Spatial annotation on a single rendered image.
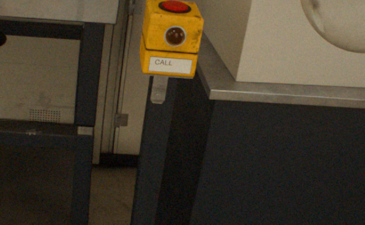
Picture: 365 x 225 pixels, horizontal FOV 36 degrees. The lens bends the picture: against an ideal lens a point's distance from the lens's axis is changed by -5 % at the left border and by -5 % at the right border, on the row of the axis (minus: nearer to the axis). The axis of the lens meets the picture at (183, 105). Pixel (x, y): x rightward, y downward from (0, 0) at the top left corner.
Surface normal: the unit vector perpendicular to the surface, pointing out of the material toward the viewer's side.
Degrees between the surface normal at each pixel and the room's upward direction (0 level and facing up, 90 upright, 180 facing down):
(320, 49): 90
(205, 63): 0
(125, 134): 90
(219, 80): 0
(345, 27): 113
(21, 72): 90
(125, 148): 90
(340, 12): 105
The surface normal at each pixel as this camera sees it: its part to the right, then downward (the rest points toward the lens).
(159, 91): 0.14, 0.49
